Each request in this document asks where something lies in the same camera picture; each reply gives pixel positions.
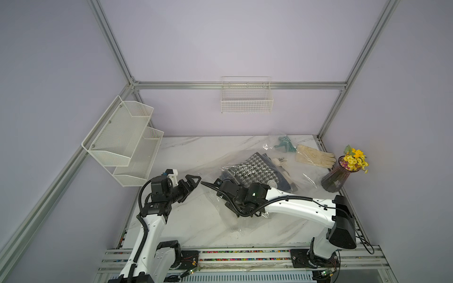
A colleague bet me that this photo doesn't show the aluminium frame rails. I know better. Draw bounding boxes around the aluminium frame rails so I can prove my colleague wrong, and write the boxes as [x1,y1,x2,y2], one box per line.
[1,1,399,283]

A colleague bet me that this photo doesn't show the small bag with green item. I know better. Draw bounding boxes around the small bag with green item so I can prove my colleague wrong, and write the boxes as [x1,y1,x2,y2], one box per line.
[263,131,297,153]

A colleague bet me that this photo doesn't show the white two-tier mesh shelf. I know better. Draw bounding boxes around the white two-tier mesh shelf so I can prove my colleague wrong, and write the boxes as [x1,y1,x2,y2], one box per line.
[81,97,164,187]

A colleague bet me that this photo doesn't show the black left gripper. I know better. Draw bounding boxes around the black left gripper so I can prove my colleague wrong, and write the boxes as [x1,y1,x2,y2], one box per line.
[166,175,200,205]

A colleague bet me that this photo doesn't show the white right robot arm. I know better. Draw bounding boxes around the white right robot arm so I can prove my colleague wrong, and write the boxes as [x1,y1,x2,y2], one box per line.
[201,179,357,265]

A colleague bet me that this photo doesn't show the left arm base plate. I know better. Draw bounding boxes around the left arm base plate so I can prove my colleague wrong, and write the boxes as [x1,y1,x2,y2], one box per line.
[150,249,201,271]

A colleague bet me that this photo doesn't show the navy grey plaid scarf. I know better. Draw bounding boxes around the navy grey plaid scarf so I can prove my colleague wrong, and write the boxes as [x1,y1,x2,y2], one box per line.
[219,153,294,193]

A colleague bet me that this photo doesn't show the dark glass flower vase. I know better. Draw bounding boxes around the dark glass flower vase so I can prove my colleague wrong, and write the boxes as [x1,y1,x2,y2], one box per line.
[321,156,357,193]

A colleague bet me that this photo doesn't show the white wire wall basket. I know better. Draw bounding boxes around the white wire wall basket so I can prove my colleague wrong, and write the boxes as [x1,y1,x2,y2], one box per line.
[221,76,274,114]

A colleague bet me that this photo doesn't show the yellow flower bouquet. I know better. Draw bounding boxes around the yellow flower bouquet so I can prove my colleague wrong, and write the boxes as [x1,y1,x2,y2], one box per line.
[340,145,369,173]

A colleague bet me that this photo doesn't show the clear plastic vacuum bag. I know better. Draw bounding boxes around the clear plastic vacuum bag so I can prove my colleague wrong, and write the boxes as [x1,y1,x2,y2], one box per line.
[201,152,336,229]

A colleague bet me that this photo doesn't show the cream knitted gloves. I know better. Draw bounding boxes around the cream knitted gloves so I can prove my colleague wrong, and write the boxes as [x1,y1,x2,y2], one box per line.
[296,145,336,169]

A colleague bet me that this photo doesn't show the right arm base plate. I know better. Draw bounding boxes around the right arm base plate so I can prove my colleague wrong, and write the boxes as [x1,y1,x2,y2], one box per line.
[290,249,339,269]

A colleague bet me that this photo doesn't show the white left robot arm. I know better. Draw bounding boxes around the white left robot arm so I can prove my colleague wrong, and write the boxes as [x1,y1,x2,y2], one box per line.
[109,169,202,283]

